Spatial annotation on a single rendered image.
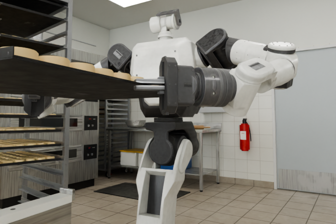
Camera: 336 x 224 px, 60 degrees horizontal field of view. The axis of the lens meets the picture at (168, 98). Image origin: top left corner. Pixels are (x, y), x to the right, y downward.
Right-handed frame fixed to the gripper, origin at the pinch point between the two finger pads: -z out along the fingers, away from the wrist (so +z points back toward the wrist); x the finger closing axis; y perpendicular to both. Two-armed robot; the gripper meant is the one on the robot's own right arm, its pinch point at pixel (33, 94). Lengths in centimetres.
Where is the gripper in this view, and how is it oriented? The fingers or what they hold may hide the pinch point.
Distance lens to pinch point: 92.3
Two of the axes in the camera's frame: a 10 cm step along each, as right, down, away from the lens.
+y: 9.4, 0.3, 3.3
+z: -3.3, 0.7, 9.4
